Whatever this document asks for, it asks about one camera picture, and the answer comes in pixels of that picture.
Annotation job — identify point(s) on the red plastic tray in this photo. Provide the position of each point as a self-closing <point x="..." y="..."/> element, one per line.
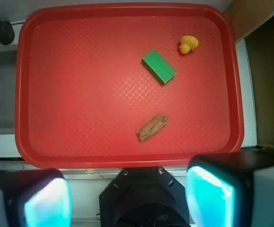
<point x="82" y="91"/>

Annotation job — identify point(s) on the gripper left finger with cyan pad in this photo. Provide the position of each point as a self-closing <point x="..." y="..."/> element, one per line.
<point x="34" y="198"/>

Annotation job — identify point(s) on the brown cardboard box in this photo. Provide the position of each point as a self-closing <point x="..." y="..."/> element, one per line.
<point x="253" y="25"/>

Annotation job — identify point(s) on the brown wood piece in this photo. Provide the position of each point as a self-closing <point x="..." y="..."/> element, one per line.
<point x="152" y="127"/>

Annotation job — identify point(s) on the yellow rubber duck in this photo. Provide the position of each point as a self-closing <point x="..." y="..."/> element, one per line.
<point x="188" y="43"/>

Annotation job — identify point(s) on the green rectangular block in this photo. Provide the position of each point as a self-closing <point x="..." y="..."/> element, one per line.
<point x="158" y="67"/>

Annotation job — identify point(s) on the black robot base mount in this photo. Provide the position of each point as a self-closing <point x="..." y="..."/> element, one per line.
<point x="144" y="197"/>

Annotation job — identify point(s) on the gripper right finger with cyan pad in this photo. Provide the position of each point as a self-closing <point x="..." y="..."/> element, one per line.
<point x="232" y="189"/>

